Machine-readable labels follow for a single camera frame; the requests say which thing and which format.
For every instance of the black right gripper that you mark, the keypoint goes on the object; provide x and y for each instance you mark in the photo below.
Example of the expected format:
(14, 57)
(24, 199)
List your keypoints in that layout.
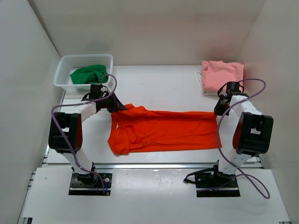
(217, 110)

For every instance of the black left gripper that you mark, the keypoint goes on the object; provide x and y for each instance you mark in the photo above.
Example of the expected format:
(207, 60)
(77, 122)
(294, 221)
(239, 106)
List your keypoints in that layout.
(117, 106)

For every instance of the orange t shirt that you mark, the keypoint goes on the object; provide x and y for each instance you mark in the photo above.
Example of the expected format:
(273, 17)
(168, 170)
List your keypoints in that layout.
(138, 129)

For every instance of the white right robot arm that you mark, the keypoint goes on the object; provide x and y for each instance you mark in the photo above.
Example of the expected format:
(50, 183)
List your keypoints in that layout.
(252, 134)

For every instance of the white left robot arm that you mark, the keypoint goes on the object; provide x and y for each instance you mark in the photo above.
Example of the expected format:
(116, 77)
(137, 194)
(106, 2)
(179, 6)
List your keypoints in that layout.
(66, 136)

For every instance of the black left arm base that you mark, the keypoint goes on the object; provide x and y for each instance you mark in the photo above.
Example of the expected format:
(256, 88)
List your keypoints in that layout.
(90, 184)

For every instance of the folded pink t shirt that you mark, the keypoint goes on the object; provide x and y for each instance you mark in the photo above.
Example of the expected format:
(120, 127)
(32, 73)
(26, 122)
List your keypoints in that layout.
(219, 72)

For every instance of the green t shirt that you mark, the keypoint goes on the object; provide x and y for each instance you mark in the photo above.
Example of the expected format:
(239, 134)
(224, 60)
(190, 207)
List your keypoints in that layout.
(93, 74)

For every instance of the white plastic basket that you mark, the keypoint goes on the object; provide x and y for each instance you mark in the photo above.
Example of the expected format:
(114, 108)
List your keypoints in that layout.
(70, 63)

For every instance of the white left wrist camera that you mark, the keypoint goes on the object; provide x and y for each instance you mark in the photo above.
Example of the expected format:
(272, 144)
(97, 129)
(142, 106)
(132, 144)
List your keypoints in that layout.
(109, 89)

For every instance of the aluminium table rail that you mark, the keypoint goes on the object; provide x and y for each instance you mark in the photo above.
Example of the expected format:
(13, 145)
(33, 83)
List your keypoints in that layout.
(155, 165)

